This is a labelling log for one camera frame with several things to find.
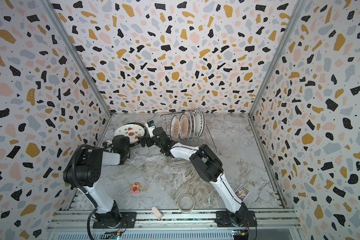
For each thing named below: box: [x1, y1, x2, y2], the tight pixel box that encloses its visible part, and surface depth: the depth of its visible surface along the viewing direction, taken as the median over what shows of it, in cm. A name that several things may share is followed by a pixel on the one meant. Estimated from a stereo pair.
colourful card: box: [234, 184, 251, 201], surface depth 84 cm
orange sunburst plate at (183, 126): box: [179, 114, 189, 140], surface depth 104 cm
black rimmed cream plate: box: [129, 140, 141, 147], surface depth 102 cm
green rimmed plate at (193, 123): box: [188, 109, 196, 139], surface depth 94 cm
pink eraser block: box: [151, 206, 164, 221], surface depth 76 cm
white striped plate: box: [192, 109, 204, 139], surface depth 99 cm
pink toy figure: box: [130, 182, 143, 194], surface depth 83 cm
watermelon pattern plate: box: [114, 124, 145, 143], surface depth 109 cm
